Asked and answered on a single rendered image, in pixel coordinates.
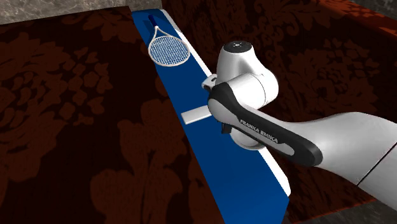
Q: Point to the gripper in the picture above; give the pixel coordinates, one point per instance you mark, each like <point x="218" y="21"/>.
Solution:
<point x="226" y="128"/>

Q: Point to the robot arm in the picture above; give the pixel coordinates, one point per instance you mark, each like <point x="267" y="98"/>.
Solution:
<point x="248" y="90"/>

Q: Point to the white flat rectangular block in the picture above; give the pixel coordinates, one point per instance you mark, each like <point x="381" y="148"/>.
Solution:
<point x="195" y="114"/>

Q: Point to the blue furniture with white edge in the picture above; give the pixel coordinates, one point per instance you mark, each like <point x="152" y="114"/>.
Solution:
<point x="235" y="180"/>

